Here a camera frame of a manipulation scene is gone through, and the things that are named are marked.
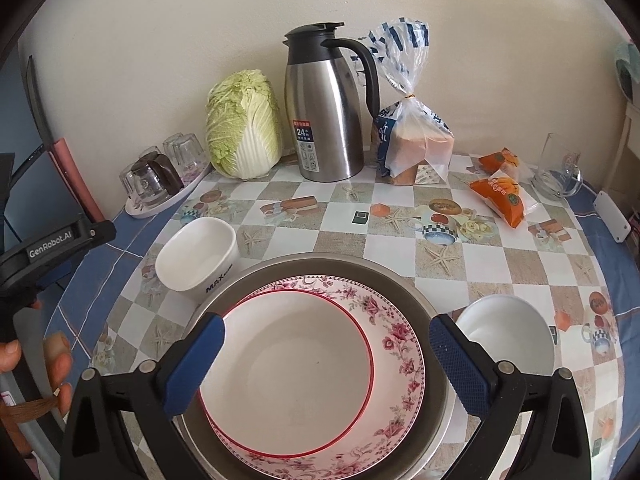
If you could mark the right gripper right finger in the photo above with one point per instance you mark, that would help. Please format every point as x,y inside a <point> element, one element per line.
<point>555,445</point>

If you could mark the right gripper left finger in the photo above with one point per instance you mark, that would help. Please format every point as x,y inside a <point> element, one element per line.
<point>96,442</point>

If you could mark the large stainless steel basin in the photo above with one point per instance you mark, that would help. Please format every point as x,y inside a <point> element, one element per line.
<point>432,421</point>

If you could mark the white round logo bowl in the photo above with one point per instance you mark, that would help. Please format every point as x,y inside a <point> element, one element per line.
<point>510,329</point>

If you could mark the red rimmed strawberry bowl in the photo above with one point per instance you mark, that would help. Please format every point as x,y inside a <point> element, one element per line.
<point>294,374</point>

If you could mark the white square bowl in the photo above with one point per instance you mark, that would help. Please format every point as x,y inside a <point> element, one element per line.
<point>199,258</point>

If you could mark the pink floral plate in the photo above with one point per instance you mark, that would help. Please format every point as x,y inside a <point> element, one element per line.
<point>397,394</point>

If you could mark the person's left hand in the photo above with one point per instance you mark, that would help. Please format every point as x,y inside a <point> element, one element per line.
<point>59,363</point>

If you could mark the white oval tray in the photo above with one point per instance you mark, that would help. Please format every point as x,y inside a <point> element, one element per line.
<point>139,210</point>

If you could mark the upturned drinking glass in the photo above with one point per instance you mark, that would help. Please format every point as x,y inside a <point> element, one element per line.
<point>172,147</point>
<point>190,157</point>
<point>127,180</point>

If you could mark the white power adapter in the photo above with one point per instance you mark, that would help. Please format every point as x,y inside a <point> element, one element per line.
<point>612,217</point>

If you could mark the checkered patterned tablecloth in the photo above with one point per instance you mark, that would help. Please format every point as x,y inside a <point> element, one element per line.
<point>115,312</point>

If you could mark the orange snack packet front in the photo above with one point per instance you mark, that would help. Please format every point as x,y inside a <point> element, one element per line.
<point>506,197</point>

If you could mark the orange snack packet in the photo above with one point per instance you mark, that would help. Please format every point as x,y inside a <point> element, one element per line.
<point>506,197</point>
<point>506,162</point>

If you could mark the napa cabbage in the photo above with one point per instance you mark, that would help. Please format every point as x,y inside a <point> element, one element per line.
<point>243,131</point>

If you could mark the clear glass mug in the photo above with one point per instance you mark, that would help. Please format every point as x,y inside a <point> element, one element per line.
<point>558,173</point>

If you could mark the orange snack packet rear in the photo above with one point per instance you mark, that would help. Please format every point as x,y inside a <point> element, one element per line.
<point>506,162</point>

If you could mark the stainless steel thermos jug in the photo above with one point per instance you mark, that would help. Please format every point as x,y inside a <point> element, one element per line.
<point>322,103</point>

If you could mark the white shelf rack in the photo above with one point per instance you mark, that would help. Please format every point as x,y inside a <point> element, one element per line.
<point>626,66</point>

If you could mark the bagged sliced bread loaf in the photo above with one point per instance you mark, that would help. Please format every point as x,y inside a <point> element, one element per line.
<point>412,145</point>

